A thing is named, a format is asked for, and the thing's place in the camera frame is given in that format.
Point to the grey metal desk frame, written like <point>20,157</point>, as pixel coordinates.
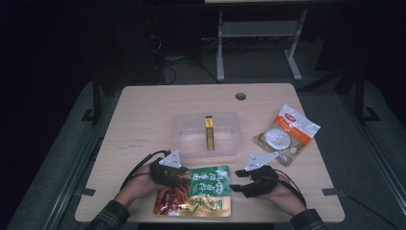
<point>258,29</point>

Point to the yellow and maroon box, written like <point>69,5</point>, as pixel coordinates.
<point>209,134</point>

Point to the clear plastic container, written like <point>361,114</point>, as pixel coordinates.
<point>191,140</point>

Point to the green and red snack packet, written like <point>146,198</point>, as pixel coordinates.
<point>207,191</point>

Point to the white and orange food packet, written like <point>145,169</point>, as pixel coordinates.
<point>287,134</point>

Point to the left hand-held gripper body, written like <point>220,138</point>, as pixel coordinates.
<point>166,172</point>

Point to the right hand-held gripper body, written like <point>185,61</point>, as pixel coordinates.
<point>263,179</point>

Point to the black metal stand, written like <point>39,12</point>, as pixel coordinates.
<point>96,99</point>
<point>360,96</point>

